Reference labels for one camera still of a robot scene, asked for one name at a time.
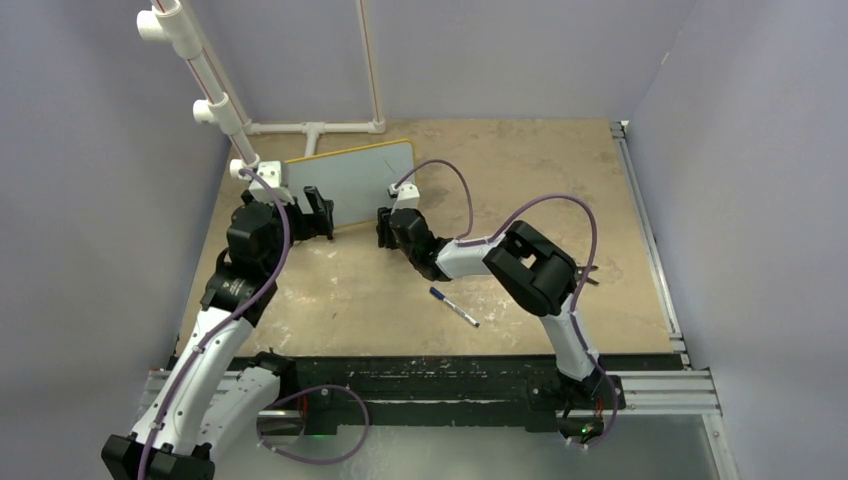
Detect blue white marker pen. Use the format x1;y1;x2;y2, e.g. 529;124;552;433
429;287;480;328

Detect black pliers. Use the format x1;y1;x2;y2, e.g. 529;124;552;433
574;265;600;286

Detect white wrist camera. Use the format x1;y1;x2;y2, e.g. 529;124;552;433
257;160;295;205
388;182;420;213

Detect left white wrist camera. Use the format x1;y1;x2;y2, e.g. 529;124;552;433
257;160;295;205

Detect aluminium rail frame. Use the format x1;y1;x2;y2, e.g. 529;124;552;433
141;120;741;480

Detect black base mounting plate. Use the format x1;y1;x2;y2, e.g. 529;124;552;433
233;354;685;437

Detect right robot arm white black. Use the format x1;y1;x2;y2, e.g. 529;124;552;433
376;207;624;408

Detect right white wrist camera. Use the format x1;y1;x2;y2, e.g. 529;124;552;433
388;182;420;213

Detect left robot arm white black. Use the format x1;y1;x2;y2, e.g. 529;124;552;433
101;186;334;479

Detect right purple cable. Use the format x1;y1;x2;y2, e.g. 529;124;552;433
392;158;628;453

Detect white PVC pipe frame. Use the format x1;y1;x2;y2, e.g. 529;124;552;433
136;1;386;167

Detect yellow framed whiteboard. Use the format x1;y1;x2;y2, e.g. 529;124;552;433
286;139;415;227

